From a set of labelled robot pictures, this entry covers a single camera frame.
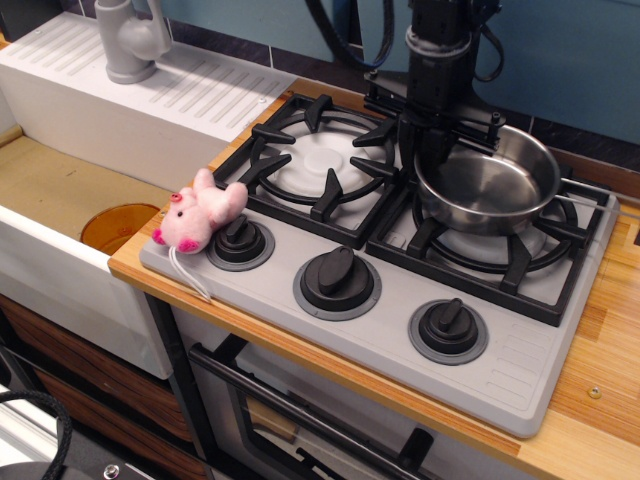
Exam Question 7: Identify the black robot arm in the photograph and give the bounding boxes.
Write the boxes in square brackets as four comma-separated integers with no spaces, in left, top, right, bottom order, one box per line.
[365,1,505,170]

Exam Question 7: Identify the black stove knob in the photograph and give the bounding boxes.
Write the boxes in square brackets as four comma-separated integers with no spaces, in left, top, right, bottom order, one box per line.
[205,214,275,272]
[408,298,489,366]
[293,246,382,322]

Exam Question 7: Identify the pink stuffed pig toy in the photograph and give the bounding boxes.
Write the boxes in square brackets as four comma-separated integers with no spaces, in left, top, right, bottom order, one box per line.
[151,168,248,301]

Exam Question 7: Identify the stainless steel pan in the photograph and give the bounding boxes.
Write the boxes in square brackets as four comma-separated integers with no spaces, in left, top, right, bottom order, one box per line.
[413,126,619,236]

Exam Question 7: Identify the black left burner grate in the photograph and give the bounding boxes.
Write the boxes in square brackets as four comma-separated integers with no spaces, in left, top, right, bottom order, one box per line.
[213,94,422,249]

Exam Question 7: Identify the black burner grate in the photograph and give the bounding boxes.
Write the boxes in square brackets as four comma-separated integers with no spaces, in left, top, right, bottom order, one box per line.
[213,94,422,249]
[366,164,616,327]

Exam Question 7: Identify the black braided cable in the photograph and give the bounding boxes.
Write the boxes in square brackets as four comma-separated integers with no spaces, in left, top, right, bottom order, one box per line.
[0,390,76,480]

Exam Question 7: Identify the wooden drawer fronts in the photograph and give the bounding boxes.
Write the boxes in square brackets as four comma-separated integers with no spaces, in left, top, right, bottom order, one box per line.
[1,297,212,479]

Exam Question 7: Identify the grey toy stove top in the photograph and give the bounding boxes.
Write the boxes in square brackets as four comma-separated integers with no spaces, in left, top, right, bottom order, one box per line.
[138,92,621,440]

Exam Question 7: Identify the oven door with handle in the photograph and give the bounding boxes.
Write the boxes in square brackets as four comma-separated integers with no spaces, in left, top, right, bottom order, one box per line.
[188,334,437,479]

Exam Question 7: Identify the black left stove knob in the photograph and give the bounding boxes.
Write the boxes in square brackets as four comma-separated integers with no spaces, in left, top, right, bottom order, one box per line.
[205,214,275,272]

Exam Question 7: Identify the black middle stove knob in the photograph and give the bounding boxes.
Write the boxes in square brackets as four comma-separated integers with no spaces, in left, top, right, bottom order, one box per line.
[293,246,382,322]

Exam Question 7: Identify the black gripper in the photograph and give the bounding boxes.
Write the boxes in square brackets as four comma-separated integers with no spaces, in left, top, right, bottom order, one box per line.
[364,70,503,173]

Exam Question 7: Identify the black right burner grate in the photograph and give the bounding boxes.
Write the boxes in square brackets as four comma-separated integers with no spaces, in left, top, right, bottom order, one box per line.
[366,164,616,327]

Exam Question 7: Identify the black right stove knob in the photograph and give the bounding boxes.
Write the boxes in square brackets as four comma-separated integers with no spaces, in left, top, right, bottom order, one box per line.
[408,298,489,366]

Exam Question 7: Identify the grey toy faucet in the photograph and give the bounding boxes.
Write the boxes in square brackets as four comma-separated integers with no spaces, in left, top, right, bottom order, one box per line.
[95,0,172,85]

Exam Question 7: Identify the white toy sink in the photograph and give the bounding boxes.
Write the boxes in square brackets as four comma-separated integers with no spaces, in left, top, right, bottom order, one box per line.
[1,13,294,379]

